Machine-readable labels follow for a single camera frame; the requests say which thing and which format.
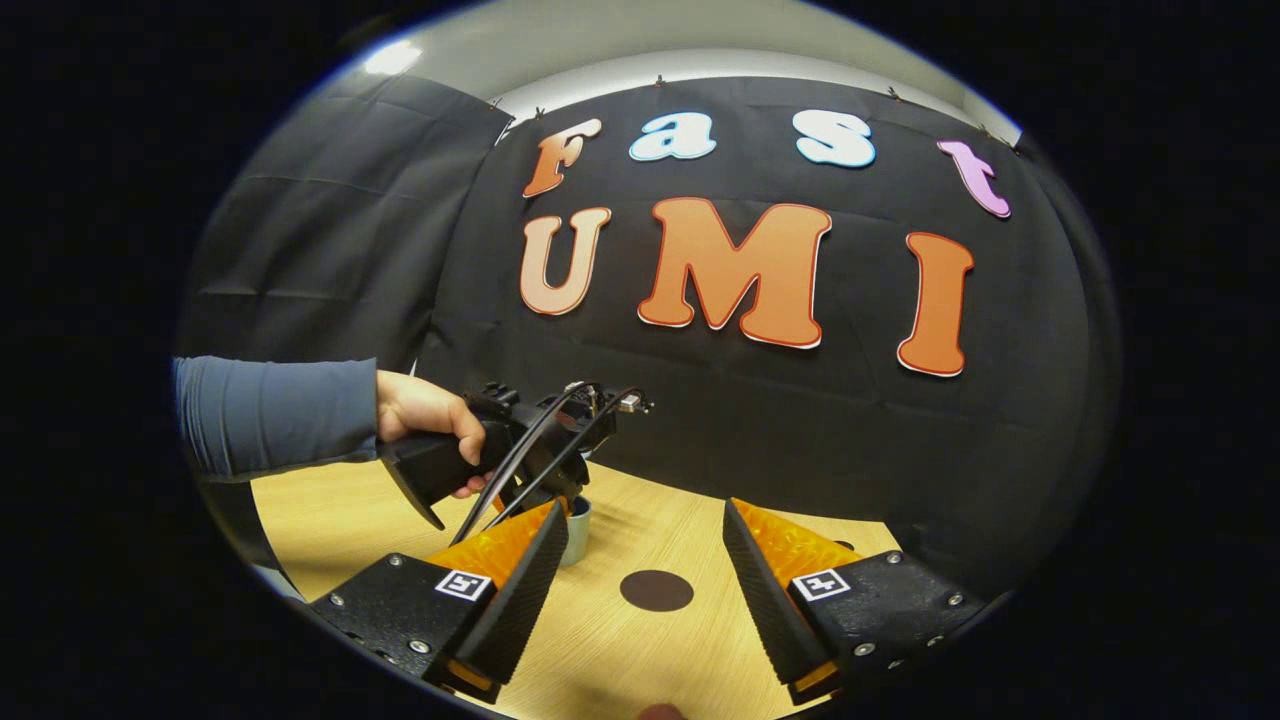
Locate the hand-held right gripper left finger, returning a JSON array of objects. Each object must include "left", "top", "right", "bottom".
[{"left": 305, "top": 497, "right": 571, "bottom": 704}]

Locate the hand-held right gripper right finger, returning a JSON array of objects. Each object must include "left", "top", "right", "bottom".
[{"left": 722, "top": 497, "right": 991, "bottom": 706}]

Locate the light blue cup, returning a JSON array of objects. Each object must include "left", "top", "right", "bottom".
[{"left": 558, "top": 495, "right": 593, "bottom": 568}]

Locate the dark brown round coaster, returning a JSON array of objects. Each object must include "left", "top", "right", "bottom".
[{"left": 620, "top": 570, "right": 695, "bottom": 613}]

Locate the wooden desktop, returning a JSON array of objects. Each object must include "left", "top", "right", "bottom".
[{"left": 250, "top": 460, "right": 906, "bottom": 720}]

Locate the black backdrop cloth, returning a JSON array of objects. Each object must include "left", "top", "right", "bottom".
[{"left": 178, "top": 70, "right": 1121, "bottom": 601}]

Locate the ceiling light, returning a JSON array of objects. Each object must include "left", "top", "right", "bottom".
[{"left": 363, "top": 40, "right": 423, "bottom": 76}]

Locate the black cable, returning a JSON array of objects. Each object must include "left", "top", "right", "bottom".
[{"left": 450, "top": 383, "right": 641, "bottom": 546}]

